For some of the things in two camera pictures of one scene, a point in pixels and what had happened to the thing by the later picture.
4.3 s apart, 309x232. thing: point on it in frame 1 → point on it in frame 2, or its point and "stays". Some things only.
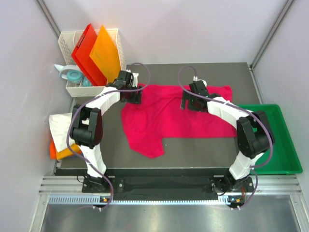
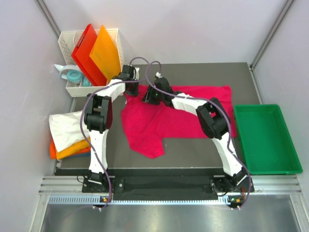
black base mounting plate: (167, 188) stays
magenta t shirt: (158, 115) stays
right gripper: (187, 95) → (148, 97)
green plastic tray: (282, 158) stays
